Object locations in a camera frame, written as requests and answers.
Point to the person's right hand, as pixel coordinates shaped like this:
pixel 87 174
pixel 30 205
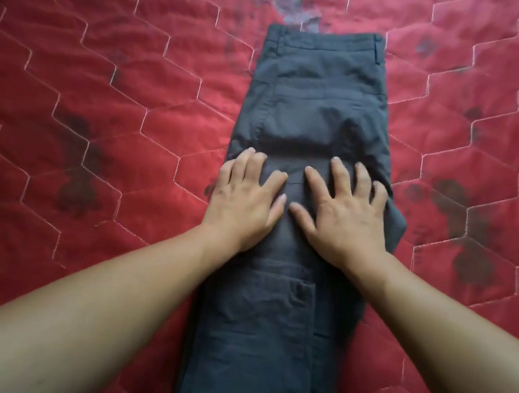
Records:
pixel 352 227

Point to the person's left hand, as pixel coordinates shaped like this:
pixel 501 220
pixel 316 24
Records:
pixel 242 211

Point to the dark grey trousers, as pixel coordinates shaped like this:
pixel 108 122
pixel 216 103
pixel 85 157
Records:
pixel 312 104

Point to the person's left forearm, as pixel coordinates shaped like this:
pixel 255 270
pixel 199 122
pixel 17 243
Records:
pixel 66 320

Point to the person's right forearm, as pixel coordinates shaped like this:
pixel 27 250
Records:
pixel 457 369

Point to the red quilted mattress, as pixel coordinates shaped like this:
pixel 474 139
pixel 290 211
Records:
pixel 80 128

